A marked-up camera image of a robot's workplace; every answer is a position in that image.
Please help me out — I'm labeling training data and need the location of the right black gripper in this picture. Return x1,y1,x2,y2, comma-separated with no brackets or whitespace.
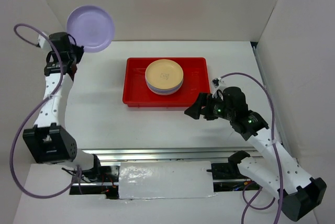
184,91,235,120

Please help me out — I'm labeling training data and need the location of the purple plate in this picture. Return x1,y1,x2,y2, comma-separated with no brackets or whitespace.
66,5,115,53
147,83,182,95

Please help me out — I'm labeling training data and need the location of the orange plate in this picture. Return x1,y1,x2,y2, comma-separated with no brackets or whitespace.
145,59,184,89

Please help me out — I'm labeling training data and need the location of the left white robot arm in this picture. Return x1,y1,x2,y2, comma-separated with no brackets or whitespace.
23,32,103,182

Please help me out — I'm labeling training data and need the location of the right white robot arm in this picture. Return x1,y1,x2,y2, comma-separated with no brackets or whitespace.
184,87,327,221

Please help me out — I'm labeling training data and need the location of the red plastic bin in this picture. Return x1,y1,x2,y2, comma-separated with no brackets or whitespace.
122,57,210,108

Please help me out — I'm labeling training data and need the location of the white foil cover panel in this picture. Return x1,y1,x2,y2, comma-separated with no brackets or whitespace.
118,161,215,199

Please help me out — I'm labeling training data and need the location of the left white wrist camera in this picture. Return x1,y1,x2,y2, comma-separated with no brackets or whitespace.
38,35,52,52

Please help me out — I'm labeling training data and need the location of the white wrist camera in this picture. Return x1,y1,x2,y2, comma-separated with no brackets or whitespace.
211,78,227,92
38,35,52,52

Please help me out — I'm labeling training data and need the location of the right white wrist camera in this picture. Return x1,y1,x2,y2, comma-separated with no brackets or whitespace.
211,78,227,92

